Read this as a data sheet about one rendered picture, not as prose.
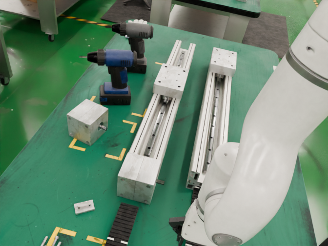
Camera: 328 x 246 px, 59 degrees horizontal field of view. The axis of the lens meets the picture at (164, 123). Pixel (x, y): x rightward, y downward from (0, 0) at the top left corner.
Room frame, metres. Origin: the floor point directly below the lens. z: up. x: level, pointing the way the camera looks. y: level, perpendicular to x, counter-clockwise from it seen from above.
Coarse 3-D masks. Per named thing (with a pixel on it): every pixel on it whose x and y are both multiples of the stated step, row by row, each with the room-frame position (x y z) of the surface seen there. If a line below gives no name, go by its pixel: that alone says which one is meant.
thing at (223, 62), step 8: (216, 48) 1.26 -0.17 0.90; (216, 56) 1.18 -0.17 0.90; (224, 56) 1.19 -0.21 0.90; (232, 56) 1.21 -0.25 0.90; (216, 64) 1.11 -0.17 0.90; (224, 64) 1.12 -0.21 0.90; (232, 64) 1.13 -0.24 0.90; (216, 72) 1.11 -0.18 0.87; (224, 72) 1.10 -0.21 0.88; (232, 72) 1.10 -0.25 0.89
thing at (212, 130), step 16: (208, 80) 1.04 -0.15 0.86; (224, 80) 1.10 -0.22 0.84; (208, 96) 0.92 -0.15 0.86; (224, 96) 0.94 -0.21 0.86; (208, 112) 0.82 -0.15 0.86; (224, 112) 0.84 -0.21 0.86; (208, 128) 0.78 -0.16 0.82; (224, 128) 0.75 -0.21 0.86; (208, 144) 0.69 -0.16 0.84; (192, 160) 0.60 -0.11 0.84; (208, 160) 0.62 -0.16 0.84; (192, 176) 0.54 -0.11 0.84
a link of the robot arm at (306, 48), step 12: (324, 0) 0.34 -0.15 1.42; (324, 12) 0.33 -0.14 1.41; (312, 24) 0.33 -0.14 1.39; (324, 24) 0.32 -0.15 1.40; (300, 36) 0.34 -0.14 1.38; (312, 36) 0.32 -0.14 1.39; (324, 36) 0.31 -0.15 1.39; (300, 48) 0.32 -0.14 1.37; (312, 48) 0.31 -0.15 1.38; (324, 48) 0.30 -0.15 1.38; (300, 60) 0.32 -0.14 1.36; (312, 60) 0.31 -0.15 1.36; (324, 60) 0.30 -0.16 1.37; (324, 72) 0.30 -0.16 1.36
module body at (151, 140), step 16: (176, 48) 1.26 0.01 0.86; (192, 48) 1.29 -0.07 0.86; (176, 64) 1.18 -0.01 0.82; (160, 96) 0.87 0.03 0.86; (160, 112) 0.80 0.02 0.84; (176, 112) 0.85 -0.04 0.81; (144, 128) 0.68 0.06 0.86; (160, 128) 0.73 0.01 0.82; (144, 144) 0.64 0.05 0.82; (160, 144) 0.62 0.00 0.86
